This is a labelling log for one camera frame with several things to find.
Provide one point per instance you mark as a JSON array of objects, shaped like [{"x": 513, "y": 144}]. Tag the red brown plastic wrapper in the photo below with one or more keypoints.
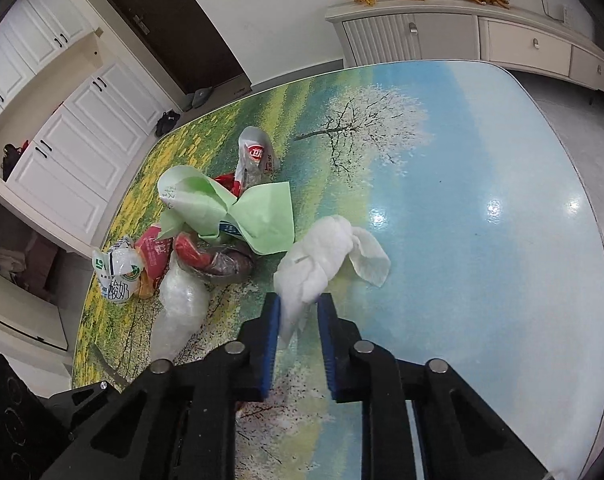
[{"x": 212, "y": 260}]

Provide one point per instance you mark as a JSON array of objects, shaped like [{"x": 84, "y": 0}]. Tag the dark bag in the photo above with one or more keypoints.
[{"x": 12, "y": 157}]

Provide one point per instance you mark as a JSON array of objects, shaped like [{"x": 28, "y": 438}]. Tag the white grey tv cabinet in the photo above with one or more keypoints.
[{"x": 456, "y": 35}]

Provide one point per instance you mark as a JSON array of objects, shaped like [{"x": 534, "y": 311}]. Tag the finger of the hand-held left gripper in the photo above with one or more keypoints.
[{"x": 89, "y": 400}]

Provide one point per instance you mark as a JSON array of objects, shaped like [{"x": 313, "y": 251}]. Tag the dark brown door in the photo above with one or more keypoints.
[{"x": 182, "y": 25}]

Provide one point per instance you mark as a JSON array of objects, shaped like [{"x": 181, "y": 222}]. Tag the white green yogurt packet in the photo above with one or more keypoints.
[{"x": 116, "y": 272}]

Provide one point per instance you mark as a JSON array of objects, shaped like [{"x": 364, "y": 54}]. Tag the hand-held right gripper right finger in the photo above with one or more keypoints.
[{"x": 327, "y": 350}]

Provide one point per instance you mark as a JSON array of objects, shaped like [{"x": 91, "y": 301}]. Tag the light green paper sheet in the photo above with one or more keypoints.
[{"x": 262, "y": 215}]

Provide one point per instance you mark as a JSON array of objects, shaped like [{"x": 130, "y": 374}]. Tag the white base cabinet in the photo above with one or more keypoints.
[{"x": 82, "y": 150}]

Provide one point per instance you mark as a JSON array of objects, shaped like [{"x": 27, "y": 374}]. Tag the white power strip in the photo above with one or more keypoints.
[{"x": 562, "y": 11}]

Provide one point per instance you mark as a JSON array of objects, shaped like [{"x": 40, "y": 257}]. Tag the red pink snack wrapper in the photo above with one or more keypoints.
[{"x": 154, "y": 255}]

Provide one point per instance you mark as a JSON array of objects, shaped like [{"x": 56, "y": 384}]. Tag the clear plastic bag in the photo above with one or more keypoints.
[{"x": 177, "y": 310}]

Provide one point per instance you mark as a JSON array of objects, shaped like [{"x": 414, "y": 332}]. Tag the small blue label packet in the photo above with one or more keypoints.
[{"x": 230, "y": 230}]

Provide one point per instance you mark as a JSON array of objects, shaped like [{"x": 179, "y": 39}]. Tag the white wall cabinet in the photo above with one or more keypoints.
[{"x": 27, "y": 40}]

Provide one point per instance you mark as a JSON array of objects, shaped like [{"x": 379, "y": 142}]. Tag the grey slippers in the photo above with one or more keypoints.
[{"x": 199, "y": 97}]

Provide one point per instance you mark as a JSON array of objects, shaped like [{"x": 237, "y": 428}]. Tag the clear wrapper with red label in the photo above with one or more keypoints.
[{"x": 254, "y": 157}]

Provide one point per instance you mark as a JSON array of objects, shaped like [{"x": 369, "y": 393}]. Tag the black shoes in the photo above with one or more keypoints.
[{"x": 167, "y": 121}]

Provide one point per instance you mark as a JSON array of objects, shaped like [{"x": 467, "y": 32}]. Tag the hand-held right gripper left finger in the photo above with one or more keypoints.
[{"x": 272, "y": 340}]

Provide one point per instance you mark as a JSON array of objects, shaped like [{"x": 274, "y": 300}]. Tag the white tissue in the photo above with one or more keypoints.
[{"x": 322, "y": 255}]

